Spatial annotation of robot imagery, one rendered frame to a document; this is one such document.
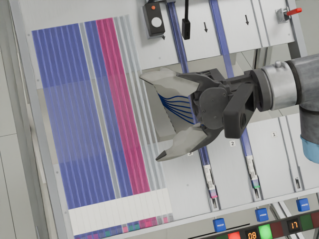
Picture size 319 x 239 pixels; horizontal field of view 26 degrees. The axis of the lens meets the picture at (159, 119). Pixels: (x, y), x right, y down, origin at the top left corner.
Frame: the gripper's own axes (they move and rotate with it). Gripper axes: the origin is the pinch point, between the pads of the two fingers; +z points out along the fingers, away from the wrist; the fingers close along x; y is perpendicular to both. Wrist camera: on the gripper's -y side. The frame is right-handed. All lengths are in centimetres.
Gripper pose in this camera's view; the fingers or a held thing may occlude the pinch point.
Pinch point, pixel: (147, 122)
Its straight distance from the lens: 109.9
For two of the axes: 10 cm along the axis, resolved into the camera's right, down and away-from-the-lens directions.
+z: -9.7, 2.3, -0.9
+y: -1.8, -3.9, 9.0
